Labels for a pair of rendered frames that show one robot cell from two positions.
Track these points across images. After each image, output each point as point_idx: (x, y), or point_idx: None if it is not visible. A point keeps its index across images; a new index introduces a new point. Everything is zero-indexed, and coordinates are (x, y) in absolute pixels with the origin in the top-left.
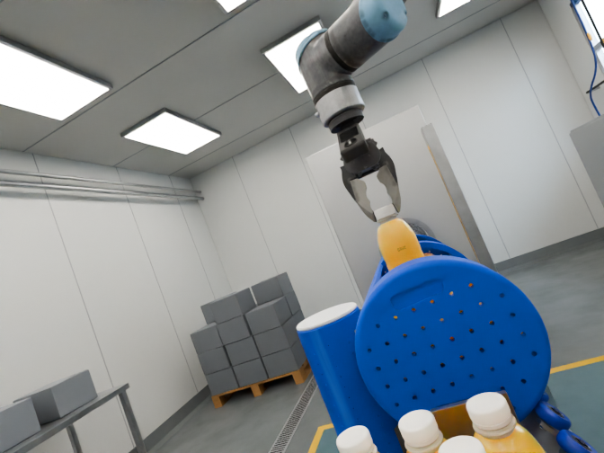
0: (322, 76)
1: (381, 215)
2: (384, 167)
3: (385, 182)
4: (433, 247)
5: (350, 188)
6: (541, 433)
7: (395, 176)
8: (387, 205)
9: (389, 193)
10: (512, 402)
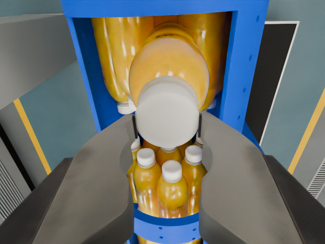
0: None
1: (178, 87)
2: (53, 237)
3: (110, 167)
4: (136, 210)
5: (301, 208)
6: None
7: (53, 173)
8: (147, 99)
9: (123, 135)
10: None
